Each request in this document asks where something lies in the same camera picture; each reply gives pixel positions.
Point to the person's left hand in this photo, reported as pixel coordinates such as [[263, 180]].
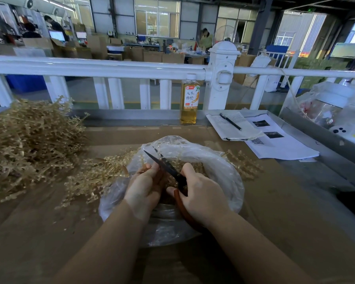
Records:
[[142, 188]]

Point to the person's right hand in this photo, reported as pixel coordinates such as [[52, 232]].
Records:
[[202, 198]]

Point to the person's right thumb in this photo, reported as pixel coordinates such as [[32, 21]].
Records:
[[189, 174]]

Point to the person's left thumb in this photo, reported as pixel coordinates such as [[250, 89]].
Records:
[[144, 169]]

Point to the person's left forearm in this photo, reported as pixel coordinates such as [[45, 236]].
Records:
[[103, 248]]

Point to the person's right forearm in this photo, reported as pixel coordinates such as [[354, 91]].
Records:
[[254, 251]]

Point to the clear plastic bag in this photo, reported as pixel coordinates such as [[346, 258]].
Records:
[[177, 186]]

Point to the golden beaded sprig bunch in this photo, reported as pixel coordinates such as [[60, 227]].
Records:
[[97, 177]]

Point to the open white notebook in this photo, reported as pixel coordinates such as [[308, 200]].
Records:
[[233, 127]]

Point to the black pen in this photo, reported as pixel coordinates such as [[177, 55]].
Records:
[[230, 121]]

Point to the amber drink bottle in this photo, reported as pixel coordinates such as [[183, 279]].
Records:
[[189, 100]]

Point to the white printed paper sheets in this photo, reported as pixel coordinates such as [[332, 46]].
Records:
[[279, 141]]

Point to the white railing fence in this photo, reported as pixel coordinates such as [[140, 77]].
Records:
[[165, 73]]

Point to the pile of golden beaded sprigs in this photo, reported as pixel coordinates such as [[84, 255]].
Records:
[[29, 147]]

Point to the row of cardboard boxes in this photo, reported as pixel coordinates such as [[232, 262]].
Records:
[[136, 50]]

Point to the white sack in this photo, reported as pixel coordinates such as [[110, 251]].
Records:
[[264, 73]]

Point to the white standing fan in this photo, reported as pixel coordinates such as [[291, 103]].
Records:
[[224, 33]]

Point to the blue plastic bin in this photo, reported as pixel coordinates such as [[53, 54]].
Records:
[[26, 82]]

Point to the computer monitor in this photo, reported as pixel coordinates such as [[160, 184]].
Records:
[[81, 35], [57, 35]]

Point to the crumpled clear plastic bags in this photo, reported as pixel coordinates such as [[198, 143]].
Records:
[[331, 106]]

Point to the white device with black dots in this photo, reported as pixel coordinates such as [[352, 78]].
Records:
[[341, 130]]

